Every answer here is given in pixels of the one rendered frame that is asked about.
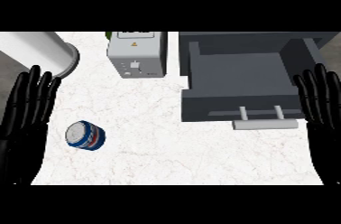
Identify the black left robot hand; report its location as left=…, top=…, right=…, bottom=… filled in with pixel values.
left=0, top=64, right=62, bottom=186

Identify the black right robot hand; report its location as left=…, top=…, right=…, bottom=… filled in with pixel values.
left=292, top=63, right=341, bottom=186

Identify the pale grey drawer handle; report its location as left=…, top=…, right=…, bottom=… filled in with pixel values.
left=232, top=105, right=300, bottom=131

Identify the white cylindrical appliance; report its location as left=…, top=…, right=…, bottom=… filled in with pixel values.
left=0, top=32, right=81, bottom=79

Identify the blue can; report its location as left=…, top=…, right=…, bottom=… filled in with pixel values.
left=64, top=120, right=106, bottom=152

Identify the dark grey open drawer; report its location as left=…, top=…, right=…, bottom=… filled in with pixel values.
left=179, top=37, right=331, bottom=123

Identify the dark grey cabinet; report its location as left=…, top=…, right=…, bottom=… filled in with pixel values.
left=179, top=32, right=340, bottom=76

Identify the pale grey boxy appliance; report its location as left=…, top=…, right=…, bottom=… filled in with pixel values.
left=105, top=32, right=170, bottom=79

